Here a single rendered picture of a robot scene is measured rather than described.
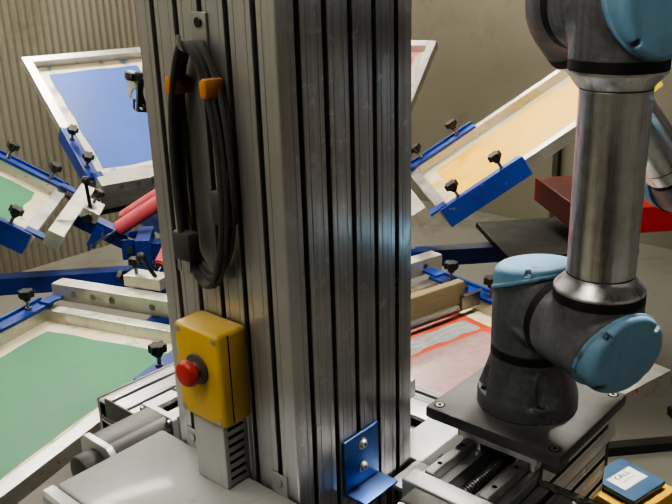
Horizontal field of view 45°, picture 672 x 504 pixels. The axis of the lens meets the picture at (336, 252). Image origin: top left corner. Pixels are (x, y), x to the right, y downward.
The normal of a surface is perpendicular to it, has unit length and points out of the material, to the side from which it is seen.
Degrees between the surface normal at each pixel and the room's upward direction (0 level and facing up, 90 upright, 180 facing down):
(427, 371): 0
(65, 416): 0
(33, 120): 90
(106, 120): 32
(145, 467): 0
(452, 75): 90
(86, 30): 90
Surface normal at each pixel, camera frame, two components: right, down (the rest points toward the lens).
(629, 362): 0.39, 0.42
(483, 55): -0.66, 0.27
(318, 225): 0.75, 0.20
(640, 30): 0.38, 0.18
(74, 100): 0.29, -0.66
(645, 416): -0.03, -0.94
